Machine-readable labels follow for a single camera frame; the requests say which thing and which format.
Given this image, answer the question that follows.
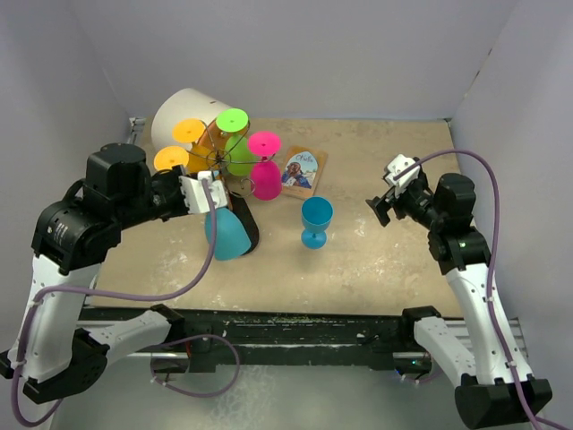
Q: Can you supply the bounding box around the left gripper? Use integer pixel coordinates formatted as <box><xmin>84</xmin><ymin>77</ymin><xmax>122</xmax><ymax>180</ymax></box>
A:
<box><xmin>115</xmin><ymin>164</ymin><xmax>197</xmax><ymax>230</ymax></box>

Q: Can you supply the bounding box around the orange wine glass back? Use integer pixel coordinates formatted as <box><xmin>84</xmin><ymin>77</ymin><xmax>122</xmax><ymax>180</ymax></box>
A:
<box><xmin>153</xmin><ymin>145</ymin><xmax>190</xmax><ymax>172</ymax></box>

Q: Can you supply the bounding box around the orange wine glass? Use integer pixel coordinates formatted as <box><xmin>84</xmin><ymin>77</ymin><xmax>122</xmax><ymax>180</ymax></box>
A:
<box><xmin>153</xmin><ymin>145</ymin><xmax>190</xmax><ymax>172</ymax></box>
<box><xmin>172</xmin><ymin>118</ymin><xmax>219</xmax><ymax>173</ymax></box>

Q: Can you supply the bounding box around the orange wine glass front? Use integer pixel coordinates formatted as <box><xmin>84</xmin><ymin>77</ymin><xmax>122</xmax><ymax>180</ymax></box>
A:
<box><xmin>172</xmin><ymin>118</ymin><xmax>219</xmax><ymax>173</ymax></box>

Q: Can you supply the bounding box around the blue wine glass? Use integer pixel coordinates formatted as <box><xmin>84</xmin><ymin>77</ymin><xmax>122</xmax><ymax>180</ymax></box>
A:
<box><xmin>214</xmin><ymin>208</ymin><xmax>252</xmax><ymax>261</ymax></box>
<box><xmin>301</xmin><ymin>196</ymin><xmax>334</xmax><ymax>250</ymax></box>

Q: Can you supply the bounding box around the blue wine glass front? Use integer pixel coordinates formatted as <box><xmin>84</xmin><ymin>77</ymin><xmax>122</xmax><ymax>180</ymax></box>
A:
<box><xmin>214</xmin><ymin>208</ymin><xmax>252</xmax><ymax>261</ymax></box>

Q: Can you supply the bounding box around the green wine glass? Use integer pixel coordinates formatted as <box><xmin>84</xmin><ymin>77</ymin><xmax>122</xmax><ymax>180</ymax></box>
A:
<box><xmin>216</xmin><ymin>107</ymin><xmax>255</xmax><ymax>176</ymax></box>

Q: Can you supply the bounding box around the pink wine glass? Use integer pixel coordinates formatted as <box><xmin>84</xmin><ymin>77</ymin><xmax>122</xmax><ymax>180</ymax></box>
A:
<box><xmin>247</xmin><ymin>131</ymin><xmax>282</xmax><ymax>201</ymax></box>

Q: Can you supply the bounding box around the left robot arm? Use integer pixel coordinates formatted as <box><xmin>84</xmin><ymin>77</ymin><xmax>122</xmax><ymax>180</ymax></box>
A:
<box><xmin>1</xmin><ymin>143</ymin><xmax>187</xmax><ymax>405</ymax></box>

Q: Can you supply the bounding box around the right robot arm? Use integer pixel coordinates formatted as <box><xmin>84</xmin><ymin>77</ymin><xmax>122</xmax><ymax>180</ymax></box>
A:
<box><xmin>367</xmin><ymin>172</ymin><xmax>552</xmax><ymax>429</ymax></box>

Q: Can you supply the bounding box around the metal wine glass rack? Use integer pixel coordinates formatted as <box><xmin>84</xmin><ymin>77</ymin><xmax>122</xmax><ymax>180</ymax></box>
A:
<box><xmin>185</xmin><ymin>116</ymin><xmax>277</xmax><ymax>254</ymax></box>

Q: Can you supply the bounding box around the orange picture book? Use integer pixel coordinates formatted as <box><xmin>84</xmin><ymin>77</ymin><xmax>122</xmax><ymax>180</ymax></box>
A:
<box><xmin>281</xmin><ymin>145</ymin><xmax>328</xmax><ymax>200</ymax></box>

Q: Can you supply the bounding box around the white cylinder container orange lid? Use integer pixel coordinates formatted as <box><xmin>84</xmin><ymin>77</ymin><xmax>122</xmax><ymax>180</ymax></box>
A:
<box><xmin>150</xmin><ymin>88</ymin><xmax>231</xmax><ymax>151</ymax></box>

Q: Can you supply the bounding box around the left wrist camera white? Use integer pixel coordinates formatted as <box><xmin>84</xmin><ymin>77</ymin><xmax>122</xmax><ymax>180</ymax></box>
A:
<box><xmin>179</xmin><ymin>171</ymin><xmax>228</xmax><ymax>214</ymax></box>

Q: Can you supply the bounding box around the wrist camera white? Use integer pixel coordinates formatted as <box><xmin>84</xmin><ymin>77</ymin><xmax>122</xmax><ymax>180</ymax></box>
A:
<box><xmin>179</xmin><ymin>171</ymin><xmax>228</xmax><ymax>214</ymax></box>
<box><xmin>383</xmin><ymin>154</ymin><xmax>421</xmax><ymax>198</ymax></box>

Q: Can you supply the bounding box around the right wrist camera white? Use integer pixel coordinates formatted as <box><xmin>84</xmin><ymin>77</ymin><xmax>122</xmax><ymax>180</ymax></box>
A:
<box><xmin>383</xmin><ymin>154</ymin><xmax>421</xmax><ymax>198</ymax></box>

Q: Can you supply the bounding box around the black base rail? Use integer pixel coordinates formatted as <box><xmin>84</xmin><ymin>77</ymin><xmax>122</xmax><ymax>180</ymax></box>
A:
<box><xmin>80</xmin><ymin>306</ymin><xmax>453</xmax><ymax>373</ymax></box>

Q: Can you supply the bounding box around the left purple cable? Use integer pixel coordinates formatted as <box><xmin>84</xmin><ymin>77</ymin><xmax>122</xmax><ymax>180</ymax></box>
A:
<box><xmin>11</xmin><ymin>178</ymin><xmax>243</xmax><ymax>426</ymax></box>

